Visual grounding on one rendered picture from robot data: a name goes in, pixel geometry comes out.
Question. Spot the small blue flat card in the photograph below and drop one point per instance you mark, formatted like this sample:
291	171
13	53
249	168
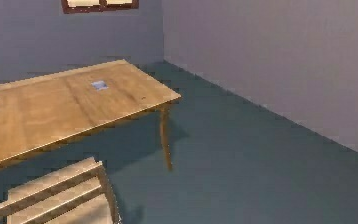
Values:
99	85

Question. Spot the brown wooden table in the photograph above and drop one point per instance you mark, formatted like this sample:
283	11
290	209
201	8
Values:
53	106

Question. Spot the dark red framed window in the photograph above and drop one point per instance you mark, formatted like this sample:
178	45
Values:
100	4

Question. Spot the light wooden slatted chair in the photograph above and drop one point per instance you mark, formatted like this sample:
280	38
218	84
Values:
63	193

